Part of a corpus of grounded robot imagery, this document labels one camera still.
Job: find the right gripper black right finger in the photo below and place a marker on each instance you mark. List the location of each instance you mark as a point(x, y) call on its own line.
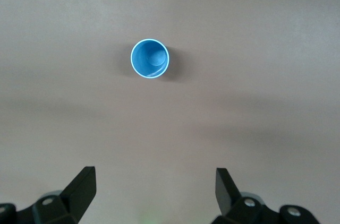
point(225, 194)

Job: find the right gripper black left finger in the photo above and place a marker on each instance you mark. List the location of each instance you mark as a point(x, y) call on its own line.
point(77, 197)

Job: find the blue plastic cup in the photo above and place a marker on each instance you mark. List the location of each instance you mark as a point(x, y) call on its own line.
point(148, 58)

